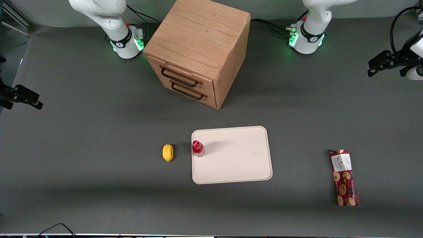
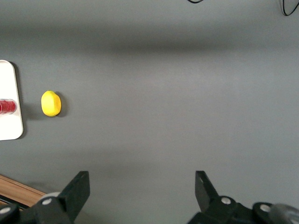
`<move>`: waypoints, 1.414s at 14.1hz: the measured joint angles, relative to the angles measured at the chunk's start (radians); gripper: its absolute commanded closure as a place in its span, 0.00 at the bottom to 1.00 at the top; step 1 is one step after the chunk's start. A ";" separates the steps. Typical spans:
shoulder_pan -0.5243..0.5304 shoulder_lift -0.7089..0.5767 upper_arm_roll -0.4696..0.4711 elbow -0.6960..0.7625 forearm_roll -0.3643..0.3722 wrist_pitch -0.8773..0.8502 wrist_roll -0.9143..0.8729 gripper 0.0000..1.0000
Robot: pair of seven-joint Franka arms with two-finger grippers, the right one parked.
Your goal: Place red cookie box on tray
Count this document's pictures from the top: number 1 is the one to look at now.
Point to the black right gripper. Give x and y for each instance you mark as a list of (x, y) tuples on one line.
[(7, 93)]

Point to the cream plastic tray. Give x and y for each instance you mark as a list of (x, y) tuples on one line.
[(234, 155)]

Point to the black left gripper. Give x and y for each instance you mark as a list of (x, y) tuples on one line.
[(402, 59)]

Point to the small red-capped bottle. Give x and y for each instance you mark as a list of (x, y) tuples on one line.
[(198, 149)]

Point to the yellow lemon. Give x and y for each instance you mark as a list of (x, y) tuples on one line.
[(168, 152)]

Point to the wooden drawer cabinet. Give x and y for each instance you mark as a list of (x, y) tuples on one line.
[(198, 43)]

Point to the red tartan cookie box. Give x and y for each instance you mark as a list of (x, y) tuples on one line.
[(344, 178)]

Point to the aluminium frame rail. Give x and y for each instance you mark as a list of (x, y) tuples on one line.
[(15, 16)]

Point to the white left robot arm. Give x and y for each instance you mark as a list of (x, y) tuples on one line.
[(310, 36)]

